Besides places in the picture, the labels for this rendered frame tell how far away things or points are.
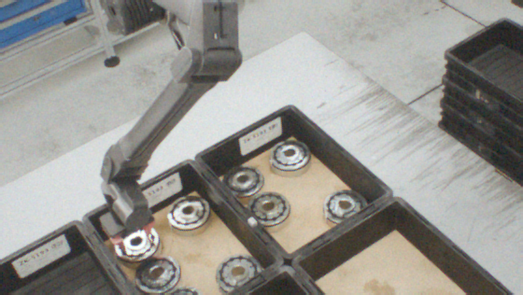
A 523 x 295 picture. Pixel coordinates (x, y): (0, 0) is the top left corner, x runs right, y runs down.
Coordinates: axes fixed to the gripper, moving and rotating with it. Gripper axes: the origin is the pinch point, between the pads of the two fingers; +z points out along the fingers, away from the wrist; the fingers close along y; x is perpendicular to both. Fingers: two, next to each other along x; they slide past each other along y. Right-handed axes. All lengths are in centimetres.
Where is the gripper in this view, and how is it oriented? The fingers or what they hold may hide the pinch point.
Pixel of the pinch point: (134, 240)
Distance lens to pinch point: 173.7
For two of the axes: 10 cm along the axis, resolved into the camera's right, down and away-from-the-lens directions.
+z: 1.1, 6.9, 7.1
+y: 8.2, -4.7, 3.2
